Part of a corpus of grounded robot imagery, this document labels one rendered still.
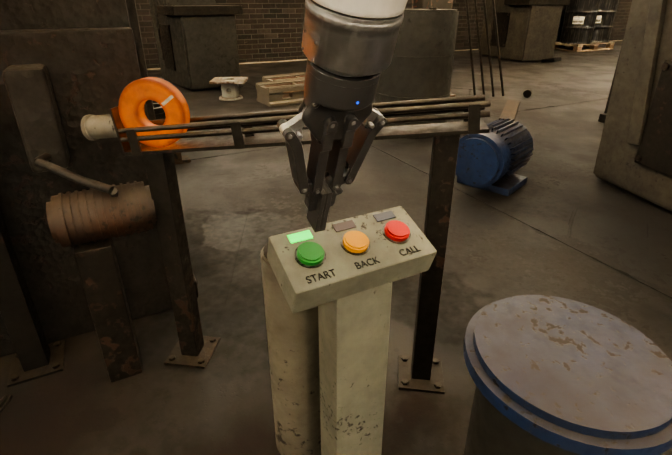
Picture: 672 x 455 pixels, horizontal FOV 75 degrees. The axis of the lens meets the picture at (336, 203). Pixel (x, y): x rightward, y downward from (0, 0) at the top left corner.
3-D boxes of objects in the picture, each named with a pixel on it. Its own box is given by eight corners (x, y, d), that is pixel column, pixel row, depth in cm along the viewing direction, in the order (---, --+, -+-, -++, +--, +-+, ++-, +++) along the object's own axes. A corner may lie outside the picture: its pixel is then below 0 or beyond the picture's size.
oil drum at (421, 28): (358, 124, 365) (361, 7, 328) (416, 116, 390) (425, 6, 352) (399, 143, 317) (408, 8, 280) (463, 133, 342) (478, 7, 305)
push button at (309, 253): (291, 252, 64) (292, 243, 63) (316, 245, 66) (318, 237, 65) (302, 272, 62) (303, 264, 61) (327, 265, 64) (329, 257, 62)
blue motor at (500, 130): (443, 188, 241) (450, 127, 226) (489, 163, 279) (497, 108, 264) (497, 204, 222) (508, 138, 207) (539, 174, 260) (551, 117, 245)
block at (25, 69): (36, 161, 113) (6, 64, 103) (71, 157, 116) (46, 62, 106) (31, 174, 104) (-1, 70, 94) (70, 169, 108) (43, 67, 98)
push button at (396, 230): (378, 229, 71) (381, 222, 70) (399, 224, 72) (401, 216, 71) (391, 247, 68) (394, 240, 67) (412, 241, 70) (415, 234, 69)
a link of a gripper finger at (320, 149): (340, 120, 46) (328, 121, 46) (323, 198, 54) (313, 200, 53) (325, 101, 49) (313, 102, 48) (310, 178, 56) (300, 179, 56)
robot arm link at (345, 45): (290, -18, 41) (285, 44, 45) (332, 22, 35) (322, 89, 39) (374, -17, 45) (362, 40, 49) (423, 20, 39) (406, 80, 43)
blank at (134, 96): (159, 156, 106) (152, 160, 103) (112, 102, 101) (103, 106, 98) (204, 119, 100) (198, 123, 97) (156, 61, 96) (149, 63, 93)
